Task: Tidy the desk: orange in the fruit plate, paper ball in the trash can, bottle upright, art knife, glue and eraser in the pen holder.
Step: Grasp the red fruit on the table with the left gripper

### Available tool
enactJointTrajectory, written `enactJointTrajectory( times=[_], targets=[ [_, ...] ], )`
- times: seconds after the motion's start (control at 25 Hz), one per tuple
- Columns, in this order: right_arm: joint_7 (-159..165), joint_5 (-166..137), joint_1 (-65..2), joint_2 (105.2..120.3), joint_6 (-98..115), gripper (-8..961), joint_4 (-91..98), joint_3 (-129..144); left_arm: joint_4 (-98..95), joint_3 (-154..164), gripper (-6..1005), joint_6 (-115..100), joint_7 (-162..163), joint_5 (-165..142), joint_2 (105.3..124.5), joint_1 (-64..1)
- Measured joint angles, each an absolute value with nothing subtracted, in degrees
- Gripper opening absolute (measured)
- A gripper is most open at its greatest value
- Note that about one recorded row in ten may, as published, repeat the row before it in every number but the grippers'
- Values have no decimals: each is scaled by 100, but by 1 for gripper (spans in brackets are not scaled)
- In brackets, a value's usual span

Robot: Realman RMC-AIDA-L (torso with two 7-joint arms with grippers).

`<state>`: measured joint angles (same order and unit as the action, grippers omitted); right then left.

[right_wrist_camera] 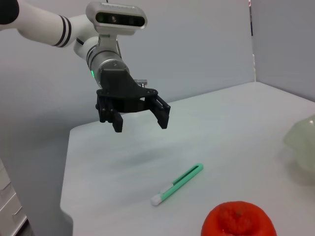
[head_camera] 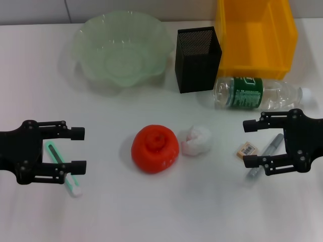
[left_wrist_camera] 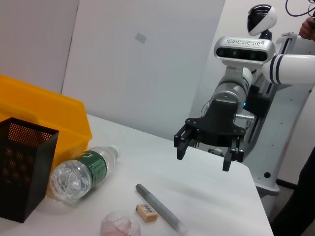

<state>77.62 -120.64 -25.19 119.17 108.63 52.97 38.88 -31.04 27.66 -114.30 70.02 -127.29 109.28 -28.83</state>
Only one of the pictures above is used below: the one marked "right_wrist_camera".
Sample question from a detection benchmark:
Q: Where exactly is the orange fruit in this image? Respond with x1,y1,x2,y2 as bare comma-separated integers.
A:
201,201,278,236

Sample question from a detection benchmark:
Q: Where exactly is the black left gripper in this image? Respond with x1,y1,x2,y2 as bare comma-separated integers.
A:
95,66,172,133

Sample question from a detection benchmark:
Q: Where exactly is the white drawer cabinet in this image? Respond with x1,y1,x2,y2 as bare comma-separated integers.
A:
0,157,34,236

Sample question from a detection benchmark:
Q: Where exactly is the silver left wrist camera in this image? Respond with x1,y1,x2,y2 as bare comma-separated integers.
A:
85,1,148,36

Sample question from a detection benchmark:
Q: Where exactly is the green pen with white cap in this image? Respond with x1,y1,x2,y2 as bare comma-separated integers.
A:
150,162,204,206

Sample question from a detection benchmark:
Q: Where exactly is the translucent wavy glass fruit bowl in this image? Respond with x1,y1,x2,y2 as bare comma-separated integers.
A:
283,117,315,187

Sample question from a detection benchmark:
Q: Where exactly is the left gripper cable with connectors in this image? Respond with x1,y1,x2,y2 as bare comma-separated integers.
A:
134,78,149,88

